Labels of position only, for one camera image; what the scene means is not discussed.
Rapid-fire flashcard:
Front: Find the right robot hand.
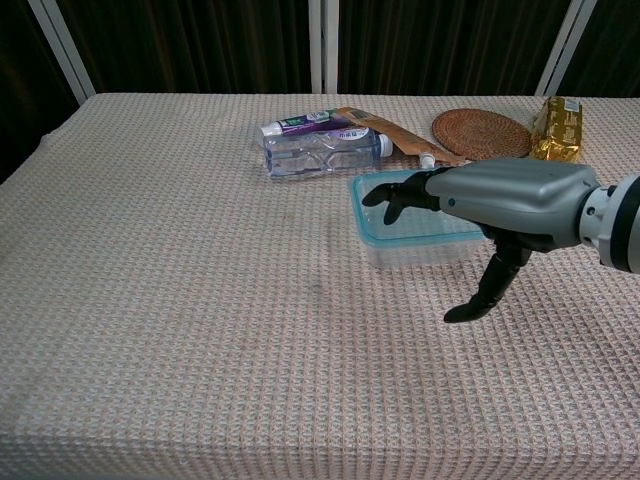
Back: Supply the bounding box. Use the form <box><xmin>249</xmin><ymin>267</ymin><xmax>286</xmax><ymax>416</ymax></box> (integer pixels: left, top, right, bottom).
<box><xmin>360</xmin><ymin>157</ymin><xmax>619</xmax><ymax>325</ymax></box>

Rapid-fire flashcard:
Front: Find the teal plastic container lid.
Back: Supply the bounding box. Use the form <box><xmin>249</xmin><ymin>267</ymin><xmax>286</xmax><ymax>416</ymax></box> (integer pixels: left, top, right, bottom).
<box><xmin>348</xmin><ymin>168</ymin><xmax>489</xmax><ymax>250</ymax></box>

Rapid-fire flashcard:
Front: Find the clear plastic food container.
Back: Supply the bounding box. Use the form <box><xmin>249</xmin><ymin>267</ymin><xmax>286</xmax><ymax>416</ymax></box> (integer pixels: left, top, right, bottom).
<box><xmin>362</xmin><ymin>237</ymin><xmax>489</xmax><ymax>271</ymax></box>

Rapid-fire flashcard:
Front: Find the round woven rattan coaster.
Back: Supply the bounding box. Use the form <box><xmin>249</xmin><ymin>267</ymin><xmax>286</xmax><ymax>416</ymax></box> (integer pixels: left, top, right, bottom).
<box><xmin>431</xmin><ymin>108</ymin><xmax>532</xmax><ymax>163</ymax></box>

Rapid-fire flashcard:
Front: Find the gold foil snack package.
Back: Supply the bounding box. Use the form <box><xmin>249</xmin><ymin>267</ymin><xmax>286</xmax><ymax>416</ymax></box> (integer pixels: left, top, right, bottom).
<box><xmin>528</xmin><ymin>95</ymin><xmax>585</xmax><ymax>164</ymax></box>

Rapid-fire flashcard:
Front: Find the brown spout pouch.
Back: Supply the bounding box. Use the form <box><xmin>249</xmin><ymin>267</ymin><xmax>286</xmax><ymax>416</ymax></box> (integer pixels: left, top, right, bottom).
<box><xmin>333</xmin><ymin>106</ymin><xmax>460</xmax><ymax>170</ymax></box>

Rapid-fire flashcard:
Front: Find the dark pleated curtain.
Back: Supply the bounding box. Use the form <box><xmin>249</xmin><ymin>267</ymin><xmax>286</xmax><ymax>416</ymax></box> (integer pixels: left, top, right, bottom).
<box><xmin>337</xmin><ymin>0</ymin><xmax>571</xmax><ymax>96</ymax></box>
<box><xmin>54</xmin><ymin>0</ymin><xmax>311</xmax><ymax>95</ymax></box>
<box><xmin>557</xmin><ymin>0</ymin><xmax>640</xmax><ymax>99</ymax></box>
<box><xmin>0</xmin><ymin>0</ymin><xmax>81</xmax><ymax>184</ymax></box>

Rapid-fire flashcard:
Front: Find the clear plastic water bottle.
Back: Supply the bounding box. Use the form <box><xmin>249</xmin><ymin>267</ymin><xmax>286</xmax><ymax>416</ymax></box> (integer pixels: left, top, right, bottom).
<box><xmin>262</xmin><ymin>125</ymin><xmax>395</xmax><ymax>180</ymax></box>

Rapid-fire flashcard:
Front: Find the purple toothpaste tube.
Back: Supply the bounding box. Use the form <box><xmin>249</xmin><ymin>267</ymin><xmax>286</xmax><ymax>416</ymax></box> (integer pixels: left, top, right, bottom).
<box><xmin>257</xmin><ymin>110</ymin><xmax>354</xmax><ymax>139</ymax></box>

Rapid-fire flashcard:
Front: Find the beige waffle tablecloth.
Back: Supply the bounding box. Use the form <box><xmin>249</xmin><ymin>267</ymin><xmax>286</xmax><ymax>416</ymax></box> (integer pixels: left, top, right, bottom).
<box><xmin>0</xmin><ymin>92</ymin><xmax>640</xmax><ymax>480</ymax></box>

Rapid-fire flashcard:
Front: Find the white frame post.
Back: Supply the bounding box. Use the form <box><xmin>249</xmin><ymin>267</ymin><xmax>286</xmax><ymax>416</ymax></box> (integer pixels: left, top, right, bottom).
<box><xmin>27</xmin><ymin>0</ymin><xmax>96</xmax><ymax>100</ymax></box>
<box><xmin>308</xmin><ymin>0</ymin><xmax>340</xmax><ymax>95</ymax></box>
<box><xmin>534</xmin><ymin>0</ymin><xmax>599</xmax><ymax>97</ymax></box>

